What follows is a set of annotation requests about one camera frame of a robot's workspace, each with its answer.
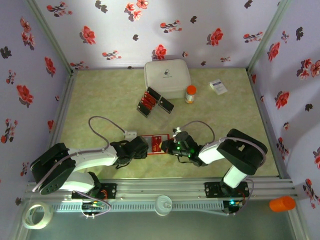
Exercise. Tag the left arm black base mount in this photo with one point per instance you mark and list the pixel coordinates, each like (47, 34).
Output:
(110, 190)

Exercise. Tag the aluminium frame post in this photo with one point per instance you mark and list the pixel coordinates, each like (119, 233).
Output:
(267, 37)
(18, 225)
(298, 225)
(51, 37)

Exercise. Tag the red card holder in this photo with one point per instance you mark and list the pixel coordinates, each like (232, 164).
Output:
(149, 143)

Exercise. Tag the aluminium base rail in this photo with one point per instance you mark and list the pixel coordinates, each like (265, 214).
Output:
(160, 187)

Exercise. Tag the clear tape roll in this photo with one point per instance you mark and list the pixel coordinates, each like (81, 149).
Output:
(26, 221)

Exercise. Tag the white plastic lidded box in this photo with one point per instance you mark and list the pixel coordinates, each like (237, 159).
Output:
(166, 78)

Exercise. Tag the clear acrylic card tray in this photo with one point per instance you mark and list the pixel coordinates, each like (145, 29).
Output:
(160, 115)

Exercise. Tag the orange plastic cup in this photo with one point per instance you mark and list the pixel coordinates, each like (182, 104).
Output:
(282, 204)

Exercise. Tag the red credit card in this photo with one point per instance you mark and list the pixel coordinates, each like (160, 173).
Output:
(150, 97)
(156, 143)
(148, 103)

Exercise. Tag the aluminium side rail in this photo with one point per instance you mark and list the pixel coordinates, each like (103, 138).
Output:
(258, 100)
(65, 100)

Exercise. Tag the orange-capped pill bottle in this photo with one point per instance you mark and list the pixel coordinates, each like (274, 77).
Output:
(190, 95)

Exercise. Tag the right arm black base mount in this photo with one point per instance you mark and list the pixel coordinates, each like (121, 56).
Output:
(212, 189)

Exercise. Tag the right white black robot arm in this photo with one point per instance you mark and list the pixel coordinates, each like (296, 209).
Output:
(240, 150)

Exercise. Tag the white blue medicine box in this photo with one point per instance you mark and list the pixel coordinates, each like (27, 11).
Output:
(218, 87)

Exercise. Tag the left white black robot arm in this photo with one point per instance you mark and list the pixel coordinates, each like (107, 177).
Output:
(92, 157)

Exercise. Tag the black credit card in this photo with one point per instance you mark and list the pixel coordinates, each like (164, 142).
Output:
(167, 105)
(153, 92)
(143, 110)

